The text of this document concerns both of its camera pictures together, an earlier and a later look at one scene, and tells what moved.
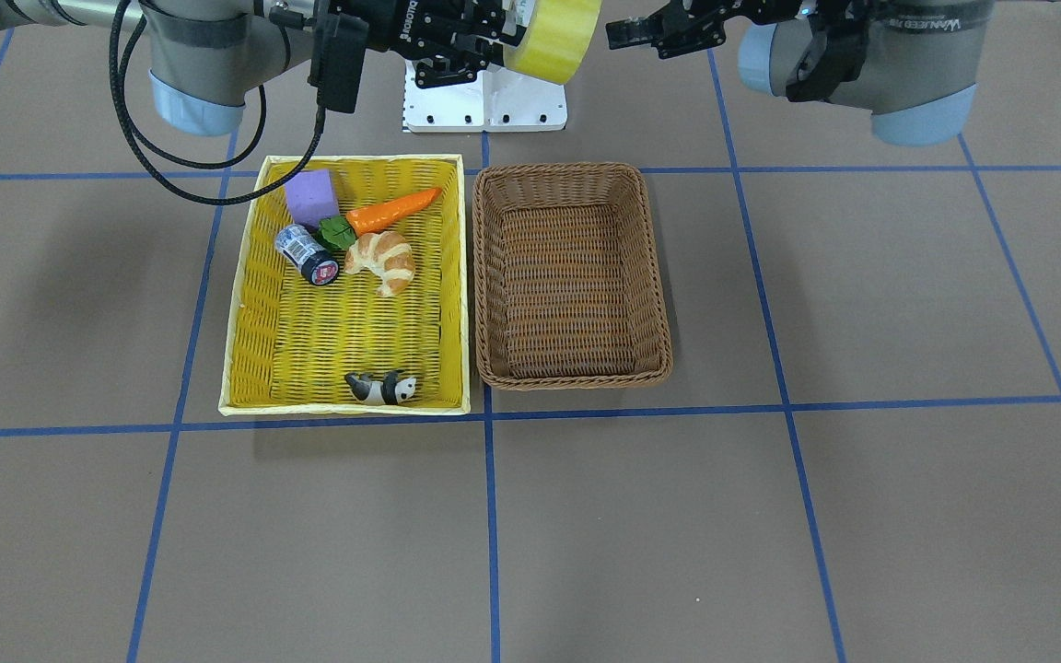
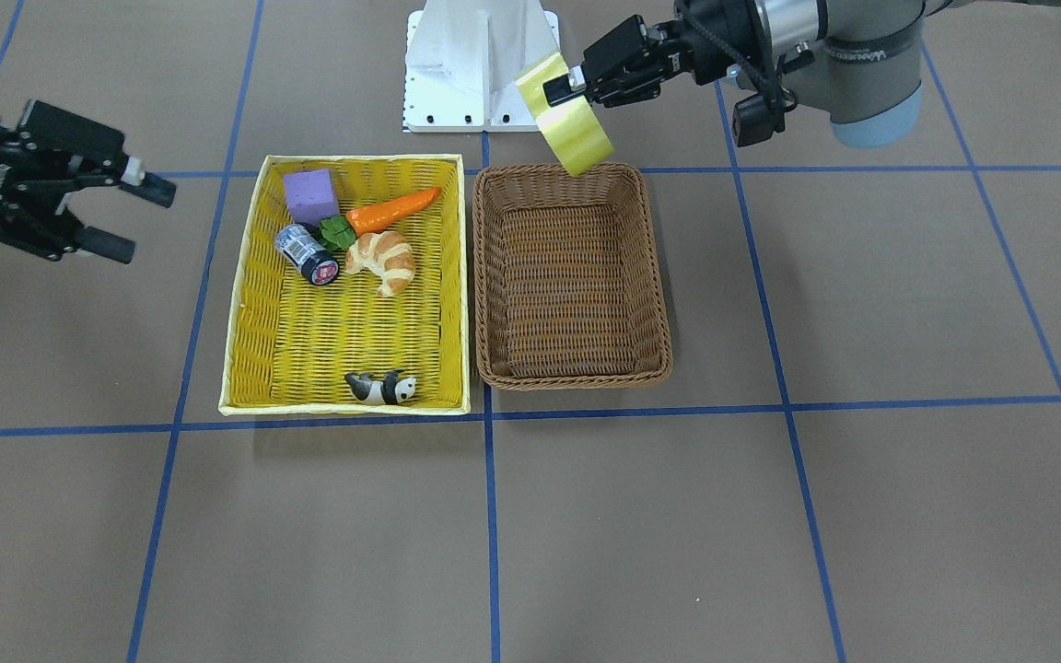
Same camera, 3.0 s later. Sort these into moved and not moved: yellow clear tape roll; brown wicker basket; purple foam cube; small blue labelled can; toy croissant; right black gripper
Moved: yellow clear tape roll; right black gripper
Not moved: small blue labelled can; brown wicker basket; purple foam cube; toy croissant
